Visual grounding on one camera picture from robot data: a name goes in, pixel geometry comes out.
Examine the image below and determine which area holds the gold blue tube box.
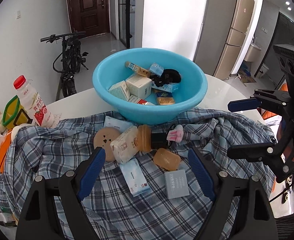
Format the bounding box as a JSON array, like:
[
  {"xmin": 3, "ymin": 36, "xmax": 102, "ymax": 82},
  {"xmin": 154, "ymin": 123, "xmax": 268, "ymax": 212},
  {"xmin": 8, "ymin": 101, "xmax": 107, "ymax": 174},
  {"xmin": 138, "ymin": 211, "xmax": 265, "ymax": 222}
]
[{"xmin": 125, "ymin": 61, "xmax": 151, "ymax": 77}]

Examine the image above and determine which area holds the orange chair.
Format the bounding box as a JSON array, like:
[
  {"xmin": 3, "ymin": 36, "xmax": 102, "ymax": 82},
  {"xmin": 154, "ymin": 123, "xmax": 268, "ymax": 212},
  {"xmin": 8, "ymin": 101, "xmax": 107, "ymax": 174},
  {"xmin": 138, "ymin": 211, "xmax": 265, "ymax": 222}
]
[{"xmin": 261, "ymin": 83, "xmax": 288, "ymax": 120}]

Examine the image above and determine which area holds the blue plaid shirt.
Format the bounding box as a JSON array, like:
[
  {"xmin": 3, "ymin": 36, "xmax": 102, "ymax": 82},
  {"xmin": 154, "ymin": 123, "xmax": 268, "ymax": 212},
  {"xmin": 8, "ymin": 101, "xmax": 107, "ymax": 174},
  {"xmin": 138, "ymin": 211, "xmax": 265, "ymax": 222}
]
[{"xmin": 0, "ymin": 108, "xmax": 274, "ymax": 239}]

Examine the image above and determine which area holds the light blue small box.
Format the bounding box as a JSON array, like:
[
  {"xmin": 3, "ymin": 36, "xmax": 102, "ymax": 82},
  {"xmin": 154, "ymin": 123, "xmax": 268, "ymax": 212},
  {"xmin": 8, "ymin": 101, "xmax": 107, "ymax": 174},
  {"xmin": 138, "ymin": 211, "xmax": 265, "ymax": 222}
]
[{"xmin": 151, "ymin": 81, "xmax": 180, "ymax": 93}]

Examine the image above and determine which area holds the pink bunny toy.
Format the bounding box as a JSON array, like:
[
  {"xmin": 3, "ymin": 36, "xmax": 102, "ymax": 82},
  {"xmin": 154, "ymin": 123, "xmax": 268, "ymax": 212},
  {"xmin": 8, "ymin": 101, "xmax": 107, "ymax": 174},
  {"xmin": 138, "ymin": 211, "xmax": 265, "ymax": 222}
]
[{"xmin": 167, "ymin": 125, "xmax": 184, "ymax": 143}]

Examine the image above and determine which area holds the black scrunchie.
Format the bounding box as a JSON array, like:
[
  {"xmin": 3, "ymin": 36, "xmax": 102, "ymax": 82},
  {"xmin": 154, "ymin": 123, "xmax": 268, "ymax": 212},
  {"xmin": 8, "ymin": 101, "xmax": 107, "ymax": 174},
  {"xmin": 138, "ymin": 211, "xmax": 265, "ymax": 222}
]
[{"xmin": 150, "ymin": 69, "xmax": 182, "ymax": 87}]

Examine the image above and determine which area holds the grey blue box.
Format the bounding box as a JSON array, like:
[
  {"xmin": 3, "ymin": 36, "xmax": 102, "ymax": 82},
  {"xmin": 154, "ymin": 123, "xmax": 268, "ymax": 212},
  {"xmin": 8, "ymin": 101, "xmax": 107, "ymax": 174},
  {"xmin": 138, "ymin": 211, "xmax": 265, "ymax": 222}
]
[{"xmin": 164, "ymin": 170, "xmax": 189, "ymax": 199}]

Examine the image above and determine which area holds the beige refrigerator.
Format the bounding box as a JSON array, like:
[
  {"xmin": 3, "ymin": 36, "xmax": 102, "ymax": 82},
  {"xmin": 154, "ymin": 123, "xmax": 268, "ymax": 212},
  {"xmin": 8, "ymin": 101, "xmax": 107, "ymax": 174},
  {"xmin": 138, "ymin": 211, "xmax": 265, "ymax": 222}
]
[{"xmin": 194, "ymin": 0, "xmax": 255, "ymax": 80}]

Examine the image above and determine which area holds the blue plastic basin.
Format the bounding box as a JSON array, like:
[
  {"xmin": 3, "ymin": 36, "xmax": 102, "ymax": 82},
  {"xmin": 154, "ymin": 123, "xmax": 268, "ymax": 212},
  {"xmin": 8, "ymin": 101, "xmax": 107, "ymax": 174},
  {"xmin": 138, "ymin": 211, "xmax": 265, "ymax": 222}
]
[{"xmin": 93, "ymin": 48, "xmax": 208, "ymax": 125}]

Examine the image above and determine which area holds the amber soap bar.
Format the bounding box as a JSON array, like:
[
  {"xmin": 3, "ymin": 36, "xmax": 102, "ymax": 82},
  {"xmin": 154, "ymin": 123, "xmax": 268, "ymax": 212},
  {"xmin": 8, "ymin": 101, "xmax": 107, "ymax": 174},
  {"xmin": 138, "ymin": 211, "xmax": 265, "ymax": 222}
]
[{"xmin": 153, "ymin": 148, "xmax": 181, "ymax": 171}]

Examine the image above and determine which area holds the round beige sponge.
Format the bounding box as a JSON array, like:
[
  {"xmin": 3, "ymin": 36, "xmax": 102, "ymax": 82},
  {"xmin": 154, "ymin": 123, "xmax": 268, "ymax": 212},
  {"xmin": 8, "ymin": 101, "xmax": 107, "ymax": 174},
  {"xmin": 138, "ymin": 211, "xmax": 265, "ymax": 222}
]
[{"xmin": 93, "ymin": 127, "xmax": 121, "ymax": 162}]

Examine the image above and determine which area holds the strawberry milk bottle red cap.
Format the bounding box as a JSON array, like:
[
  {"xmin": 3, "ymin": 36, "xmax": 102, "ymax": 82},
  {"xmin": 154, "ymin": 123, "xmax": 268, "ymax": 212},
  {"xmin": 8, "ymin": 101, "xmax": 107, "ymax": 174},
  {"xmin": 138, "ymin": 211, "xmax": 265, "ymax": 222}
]
[{"xmin": 13, "ymin": 75, "xmax": 54, "ymax": 128}]

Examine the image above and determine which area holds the light blue tissue pack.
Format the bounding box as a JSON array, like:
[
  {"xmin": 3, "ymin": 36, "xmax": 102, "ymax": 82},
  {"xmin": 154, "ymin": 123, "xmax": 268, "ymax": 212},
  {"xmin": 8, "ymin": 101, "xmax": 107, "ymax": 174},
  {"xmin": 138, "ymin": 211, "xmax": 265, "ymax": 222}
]
[{"xmin": 119, "ymin": 158, "xmax": 150, "ymax": 197}]

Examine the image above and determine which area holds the red white box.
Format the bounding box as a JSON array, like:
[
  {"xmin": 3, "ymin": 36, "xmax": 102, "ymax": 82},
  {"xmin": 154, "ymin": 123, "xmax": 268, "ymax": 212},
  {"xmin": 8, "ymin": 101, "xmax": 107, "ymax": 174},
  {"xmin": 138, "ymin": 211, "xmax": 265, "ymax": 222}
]
[{"xmin": 128, "ymin": 95, "xmax": 154, "ymax": 106}]

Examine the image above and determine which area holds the green yellow package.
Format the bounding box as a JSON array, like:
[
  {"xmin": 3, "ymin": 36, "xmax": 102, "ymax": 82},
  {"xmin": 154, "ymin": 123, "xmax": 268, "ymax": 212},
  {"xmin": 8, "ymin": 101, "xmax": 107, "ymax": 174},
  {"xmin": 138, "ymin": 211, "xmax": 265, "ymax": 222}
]
[{"xmin": 2, "ymin": 95, "xmax": 33, "ymax": 129}]

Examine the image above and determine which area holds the amber soap case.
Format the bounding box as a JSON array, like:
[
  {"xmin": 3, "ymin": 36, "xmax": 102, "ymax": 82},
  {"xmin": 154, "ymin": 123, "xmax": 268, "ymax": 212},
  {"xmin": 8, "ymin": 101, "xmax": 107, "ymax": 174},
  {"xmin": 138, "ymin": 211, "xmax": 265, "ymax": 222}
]
[{"xmin": 137, "ymin": 125, "xmax": 151, "ymax": 153}]

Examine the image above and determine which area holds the white square box in basin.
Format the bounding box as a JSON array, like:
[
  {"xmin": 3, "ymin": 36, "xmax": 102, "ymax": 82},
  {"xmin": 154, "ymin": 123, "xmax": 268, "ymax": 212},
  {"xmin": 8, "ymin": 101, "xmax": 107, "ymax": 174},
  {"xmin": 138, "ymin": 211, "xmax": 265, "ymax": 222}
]
[{"xmin": 125, "ymin": 74, "xmax": 152, "ymax": 99}]

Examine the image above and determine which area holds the beige paper packet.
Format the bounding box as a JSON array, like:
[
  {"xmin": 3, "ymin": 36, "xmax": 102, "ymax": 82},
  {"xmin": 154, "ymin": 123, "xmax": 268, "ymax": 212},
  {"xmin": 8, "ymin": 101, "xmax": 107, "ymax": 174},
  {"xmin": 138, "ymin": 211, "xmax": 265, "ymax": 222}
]
[{"xmin": 110, "ymin": 126, "xmax": 139, "ymax": 164}]

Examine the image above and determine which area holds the blue packet under shirt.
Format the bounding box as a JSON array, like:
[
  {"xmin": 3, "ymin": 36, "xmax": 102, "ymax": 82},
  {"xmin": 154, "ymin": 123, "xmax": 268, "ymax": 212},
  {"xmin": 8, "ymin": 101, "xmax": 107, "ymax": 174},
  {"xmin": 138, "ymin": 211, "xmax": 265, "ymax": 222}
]
[{"xmin": 103, "ymin": 116, "xmax": 133, "ymax": 133}]

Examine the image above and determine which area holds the black bicycle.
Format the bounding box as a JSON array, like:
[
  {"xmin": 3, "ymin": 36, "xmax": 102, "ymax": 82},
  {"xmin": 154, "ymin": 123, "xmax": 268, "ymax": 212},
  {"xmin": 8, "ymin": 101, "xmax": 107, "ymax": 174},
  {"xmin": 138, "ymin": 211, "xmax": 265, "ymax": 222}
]
[{"xmin": 40, "ymin": 31, "xmax": 88, "ymax": 101}]

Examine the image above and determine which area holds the dark brown door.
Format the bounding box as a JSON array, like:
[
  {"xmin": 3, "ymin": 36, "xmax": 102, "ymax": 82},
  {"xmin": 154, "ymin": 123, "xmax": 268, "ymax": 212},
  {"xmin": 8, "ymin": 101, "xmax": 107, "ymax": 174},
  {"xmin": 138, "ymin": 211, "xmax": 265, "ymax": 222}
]
[{"xmin": 67, "ymin": 0, "xmax": 110, "ymax": 36}]

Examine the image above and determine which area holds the black cable charger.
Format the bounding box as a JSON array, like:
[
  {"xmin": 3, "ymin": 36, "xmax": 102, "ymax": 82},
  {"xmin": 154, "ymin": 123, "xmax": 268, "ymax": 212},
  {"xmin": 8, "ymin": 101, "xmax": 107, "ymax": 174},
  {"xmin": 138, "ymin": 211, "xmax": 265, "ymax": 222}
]
[{"xmin": 151, "ymin": 125, "xmax": 175, "ymax": 150}]

